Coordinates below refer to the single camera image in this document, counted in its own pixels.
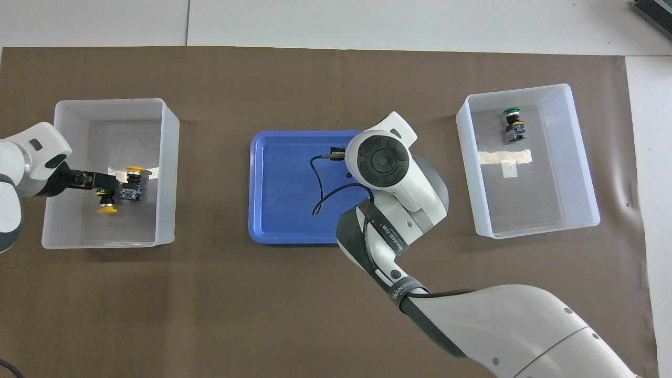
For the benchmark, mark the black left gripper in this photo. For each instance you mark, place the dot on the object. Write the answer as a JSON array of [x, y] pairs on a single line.
[[58, 181]]

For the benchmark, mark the yellow push button switch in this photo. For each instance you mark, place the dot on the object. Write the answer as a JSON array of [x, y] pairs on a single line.
[[134, 181], [107, 210]]

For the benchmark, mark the green push button switch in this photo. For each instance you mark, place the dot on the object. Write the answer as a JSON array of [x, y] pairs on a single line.
[[514, 131]]

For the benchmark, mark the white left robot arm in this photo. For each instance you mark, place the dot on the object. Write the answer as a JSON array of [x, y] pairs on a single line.
[[26, 152]]

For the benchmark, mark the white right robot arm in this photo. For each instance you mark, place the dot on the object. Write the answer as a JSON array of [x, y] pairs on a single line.
[[383, 157]]

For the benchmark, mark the translucent white plastic box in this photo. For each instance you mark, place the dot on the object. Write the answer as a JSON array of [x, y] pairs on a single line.
[[525, 210], [105, 231]]

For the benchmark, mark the brown table mat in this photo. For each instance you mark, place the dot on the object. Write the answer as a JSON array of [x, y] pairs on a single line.
[[210, 315]]

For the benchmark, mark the blue plastic tray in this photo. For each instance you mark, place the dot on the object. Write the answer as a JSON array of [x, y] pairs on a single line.
[[283, 210]]

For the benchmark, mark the small white paper label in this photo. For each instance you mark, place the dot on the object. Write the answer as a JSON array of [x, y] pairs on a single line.
[[508, 169]]

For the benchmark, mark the grey ribbed device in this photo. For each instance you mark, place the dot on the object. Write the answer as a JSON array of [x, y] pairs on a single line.
[[656, 10]]

